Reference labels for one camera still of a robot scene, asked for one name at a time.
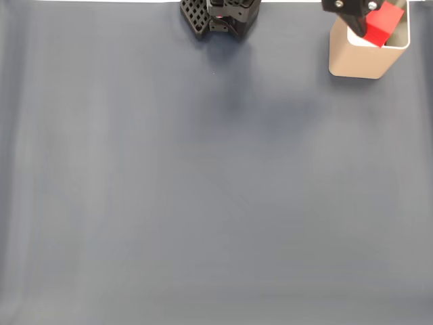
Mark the red cube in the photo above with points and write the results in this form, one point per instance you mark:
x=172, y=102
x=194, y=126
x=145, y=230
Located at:
x=385, y=20

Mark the beige box with metal lining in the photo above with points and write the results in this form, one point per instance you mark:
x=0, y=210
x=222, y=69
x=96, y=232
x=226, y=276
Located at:
x=358, y=61

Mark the white crumpled tissue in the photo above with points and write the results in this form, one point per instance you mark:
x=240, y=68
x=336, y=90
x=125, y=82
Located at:
x=353, y=38

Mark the blue-grey table mat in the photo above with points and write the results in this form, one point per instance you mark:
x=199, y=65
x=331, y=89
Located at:
x=216, y=203

